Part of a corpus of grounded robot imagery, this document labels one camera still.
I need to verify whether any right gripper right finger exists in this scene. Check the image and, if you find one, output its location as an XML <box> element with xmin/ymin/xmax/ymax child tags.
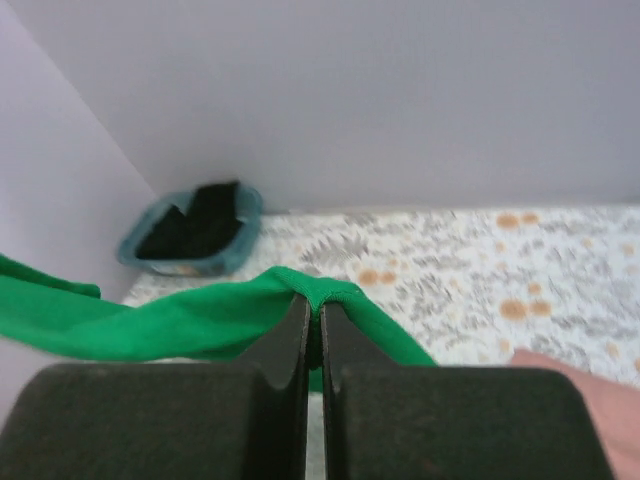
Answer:
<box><xmin>320</xmin><ymin>303</ymin><xmax>613</xmax><ymax>479</ymax></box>

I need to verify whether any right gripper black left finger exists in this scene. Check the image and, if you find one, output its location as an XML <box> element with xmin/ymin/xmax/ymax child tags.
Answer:
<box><xmin>1</xmin><ymin>296</ymin><xmax>311</xmax><ymax>479</ymax></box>

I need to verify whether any green t shirt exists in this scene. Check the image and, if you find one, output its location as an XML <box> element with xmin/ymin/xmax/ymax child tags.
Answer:
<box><xmin>1</xmin><ymin>257</ymin><xmax>435</xmax><ymax>392</ymax></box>

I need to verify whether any floral table mat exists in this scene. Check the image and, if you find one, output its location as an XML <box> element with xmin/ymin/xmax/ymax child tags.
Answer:
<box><xmin>119</xmin><ymin>202</ymin><xmax>640</xmax><ymax>480</ymax></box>

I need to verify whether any black t shirt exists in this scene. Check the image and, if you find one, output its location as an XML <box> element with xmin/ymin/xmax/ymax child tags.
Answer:
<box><xmin>136</xmin><ymin>181</ymin><xmax>243</xmax><ymax>260</ymax></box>

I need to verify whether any teal plastic bin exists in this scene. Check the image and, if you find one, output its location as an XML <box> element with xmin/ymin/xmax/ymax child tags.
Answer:
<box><xmin>116</xmin><ymin>184</ymin><xmax>263</xmax><ymax>277</ymax></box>

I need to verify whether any folded pink t shirt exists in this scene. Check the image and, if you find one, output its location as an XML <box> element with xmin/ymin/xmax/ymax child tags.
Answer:
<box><xmin>510</xmin><ymin>349</ymin><xmax>640</xmax><ymax>479</ymax></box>

